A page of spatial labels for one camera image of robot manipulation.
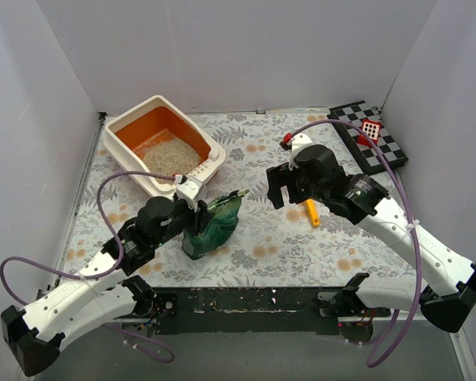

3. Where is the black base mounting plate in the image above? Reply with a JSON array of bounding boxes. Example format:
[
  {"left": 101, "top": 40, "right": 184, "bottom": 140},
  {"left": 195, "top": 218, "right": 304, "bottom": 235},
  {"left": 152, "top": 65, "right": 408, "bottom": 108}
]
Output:
[{"left": 106, "top": 286, "right": 392, "bottom": 334}]

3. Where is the black and grey checkerboard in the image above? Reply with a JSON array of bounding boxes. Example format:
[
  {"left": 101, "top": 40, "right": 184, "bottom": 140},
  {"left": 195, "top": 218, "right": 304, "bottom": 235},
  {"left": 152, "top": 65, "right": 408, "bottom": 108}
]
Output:
[{"left": 328, "top": 100, "right": 409, "bottom": 175}]

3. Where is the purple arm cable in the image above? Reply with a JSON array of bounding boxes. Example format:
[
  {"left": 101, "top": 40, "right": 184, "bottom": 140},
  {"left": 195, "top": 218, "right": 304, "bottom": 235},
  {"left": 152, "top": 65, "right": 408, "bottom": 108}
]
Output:
[
  {"left": 0, "top": 170, "right": 187, "bottom": 364},
  {"left": 289, "top": 118, "right": 424, "bottom": 368}
]

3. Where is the white and orange litter box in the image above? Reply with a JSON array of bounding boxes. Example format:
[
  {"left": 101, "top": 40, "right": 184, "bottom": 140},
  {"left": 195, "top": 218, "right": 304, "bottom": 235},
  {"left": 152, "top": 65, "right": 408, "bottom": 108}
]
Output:
[{"left": 103, "top": 95, "right": 226, "bottom": 184}]

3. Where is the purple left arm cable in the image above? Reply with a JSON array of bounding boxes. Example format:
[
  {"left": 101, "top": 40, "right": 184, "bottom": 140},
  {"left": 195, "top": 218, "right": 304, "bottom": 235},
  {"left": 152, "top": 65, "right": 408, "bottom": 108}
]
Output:
[{"left": 0, "top": 170, "right": 187, "bottom": 364}]

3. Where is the green cat litter bag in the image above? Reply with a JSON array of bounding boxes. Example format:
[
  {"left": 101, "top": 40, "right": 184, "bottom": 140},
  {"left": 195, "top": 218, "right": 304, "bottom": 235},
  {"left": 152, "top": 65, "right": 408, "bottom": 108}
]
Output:
[{"left": 182, "top": 195, "right": 243, "bottom": 260}]

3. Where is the red grid block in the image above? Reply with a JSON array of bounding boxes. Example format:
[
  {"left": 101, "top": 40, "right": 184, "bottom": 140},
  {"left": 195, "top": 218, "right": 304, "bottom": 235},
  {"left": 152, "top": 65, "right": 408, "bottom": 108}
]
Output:
[{"left": 357, "top": 118, "right": 382, "bottom": 148}]

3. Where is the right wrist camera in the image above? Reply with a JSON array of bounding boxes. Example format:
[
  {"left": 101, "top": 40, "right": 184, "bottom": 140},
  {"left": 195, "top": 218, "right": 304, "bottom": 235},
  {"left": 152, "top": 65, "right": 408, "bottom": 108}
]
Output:
[{"left": 280, "top": 133, "right": 313, "bottom": 171}]

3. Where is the yellow plastic litter scoop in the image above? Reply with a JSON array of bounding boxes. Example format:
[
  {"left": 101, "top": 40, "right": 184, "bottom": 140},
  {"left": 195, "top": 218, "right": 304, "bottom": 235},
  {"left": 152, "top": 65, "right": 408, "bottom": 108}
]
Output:
[{"left": 305, "top": 199, "right": 321, "bottom": 228}]

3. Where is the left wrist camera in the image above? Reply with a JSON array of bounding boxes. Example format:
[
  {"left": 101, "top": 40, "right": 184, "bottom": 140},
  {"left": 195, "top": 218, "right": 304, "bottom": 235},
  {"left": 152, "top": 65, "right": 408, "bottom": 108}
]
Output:
[{"left": 174, "top": 174, "right": 203, "bottom": 211}]

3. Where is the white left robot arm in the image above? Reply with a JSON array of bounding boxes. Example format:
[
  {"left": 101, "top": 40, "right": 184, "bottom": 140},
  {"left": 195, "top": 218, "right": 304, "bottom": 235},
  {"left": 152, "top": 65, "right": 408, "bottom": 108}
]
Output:
[{"left": 0, "top": 196, "right": 210, "bottom": 377}]

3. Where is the floral patterned table mat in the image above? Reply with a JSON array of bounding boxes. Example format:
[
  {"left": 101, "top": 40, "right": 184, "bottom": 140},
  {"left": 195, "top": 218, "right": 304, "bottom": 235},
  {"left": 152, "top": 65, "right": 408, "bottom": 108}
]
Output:
[{"left": 61, "top": 112, "right": 415, "bottom": 287}]

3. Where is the small black clip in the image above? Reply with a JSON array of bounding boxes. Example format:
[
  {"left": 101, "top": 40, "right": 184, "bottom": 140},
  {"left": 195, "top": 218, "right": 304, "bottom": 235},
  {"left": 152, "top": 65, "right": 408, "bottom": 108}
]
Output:
[{"left": 228, "top": 190, "right": 249, "bottom": 199}]

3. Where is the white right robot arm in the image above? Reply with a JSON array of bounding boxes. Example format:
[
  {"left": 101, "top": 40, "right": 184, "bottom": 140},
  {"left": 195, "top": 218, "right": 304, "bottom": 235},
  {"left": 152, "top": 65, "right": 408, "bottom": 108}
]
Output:
[{"left": 266, "top": 144, "right": 476, "bottom": 333}]

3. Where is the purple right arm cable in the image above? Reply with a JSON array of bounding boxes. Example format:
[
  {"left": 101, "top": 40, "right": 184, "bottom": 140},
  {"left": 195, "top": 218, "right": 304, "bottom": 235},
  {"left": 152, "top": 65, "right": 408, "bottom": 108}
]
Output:
[{"left": 289, "top": 118, "right": 424, "bottom": 368}]

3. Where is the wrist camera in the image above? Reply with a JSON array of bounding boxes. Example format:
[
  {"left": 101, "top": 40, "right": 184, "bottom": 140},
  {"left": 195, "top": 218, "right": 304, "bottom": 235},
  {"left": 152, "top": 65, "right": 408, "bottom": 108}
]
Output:
[
  {"left": 280, "top": 133, "right": 313, "bottom": 171},
  {"left": 174, "top": 174, "right": 203, "bottom": 211}
]

